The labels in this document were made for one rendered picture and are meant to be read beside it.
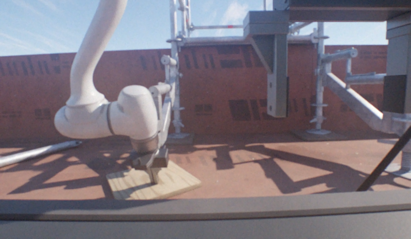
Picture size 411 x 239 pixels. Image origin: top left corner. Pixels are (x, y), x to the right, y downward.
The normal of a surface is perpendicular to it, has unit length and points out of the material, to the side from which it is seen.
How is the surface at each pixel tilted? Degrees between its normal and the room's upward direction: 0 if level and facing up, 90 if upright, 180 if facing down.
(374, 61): 90
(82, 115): 99
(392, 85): 90
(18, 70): 90
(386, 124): 90
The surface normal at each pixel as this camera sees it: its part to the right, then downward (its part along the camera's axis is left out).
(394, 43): -1.00, 0.03
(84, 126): 0.13, 0.32
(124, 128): 0.07, 0.55
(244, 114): 0.00, 0.11
